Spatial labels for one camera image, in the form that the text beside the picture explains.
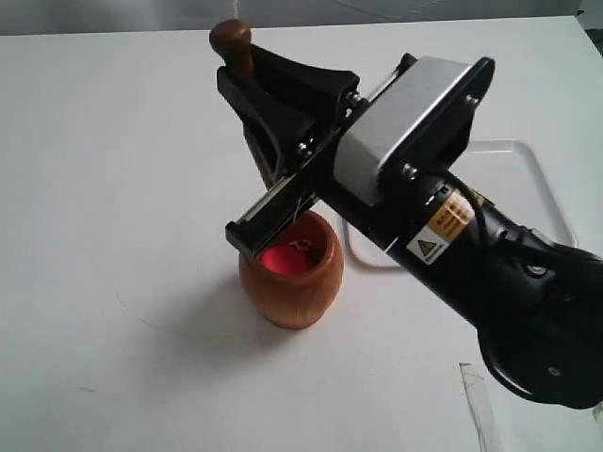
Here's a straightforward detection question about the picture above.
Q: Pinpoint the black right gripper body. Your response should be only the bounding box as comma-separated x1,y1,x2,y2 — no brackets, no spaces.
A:
224,53,496,272

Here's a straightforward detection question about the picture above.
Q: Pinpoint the wooden pestle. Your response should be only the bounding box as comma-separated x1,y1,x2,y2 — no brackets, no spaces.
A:
209,19,277,188

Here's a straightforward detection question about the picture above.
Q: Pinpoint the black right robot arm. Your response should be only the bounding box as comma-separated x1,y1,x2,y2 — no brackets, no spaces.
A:
217,44,602,409

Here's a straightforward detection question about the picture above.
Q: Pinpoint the red object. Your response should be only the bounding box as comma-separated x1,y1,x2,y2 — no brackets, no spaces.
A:
258,241,316,276

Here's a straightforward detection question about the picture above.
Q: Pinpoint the wooden mortar bowl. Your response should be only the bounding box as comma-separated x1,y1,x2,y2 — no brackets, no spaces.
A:
238,211,344,330

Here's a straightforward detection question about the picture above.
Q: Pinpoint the white plastic tray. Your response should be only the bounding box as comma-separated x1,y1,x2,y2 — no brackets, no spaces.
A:
341,137,579,272

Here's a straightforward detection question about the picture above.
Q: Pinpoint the clear tape strip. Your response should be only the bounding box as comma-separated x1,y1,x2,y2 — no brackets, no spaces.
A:
459,363,502,452

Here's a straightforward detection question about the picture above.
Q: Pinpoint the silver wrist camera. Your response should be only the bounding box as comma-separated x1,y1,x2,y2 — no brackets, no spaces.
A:
334,56,469,206

